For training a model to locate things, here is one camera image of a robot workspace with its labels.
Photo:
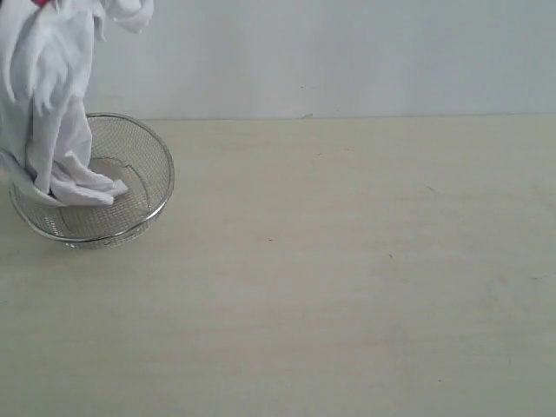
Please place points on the metal wire mesh basket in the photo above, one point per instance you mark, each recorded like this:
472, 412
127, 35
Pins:
123, 148

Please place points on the white t-shirt red print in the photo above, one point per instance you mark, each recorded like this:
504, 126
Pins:
46, 59

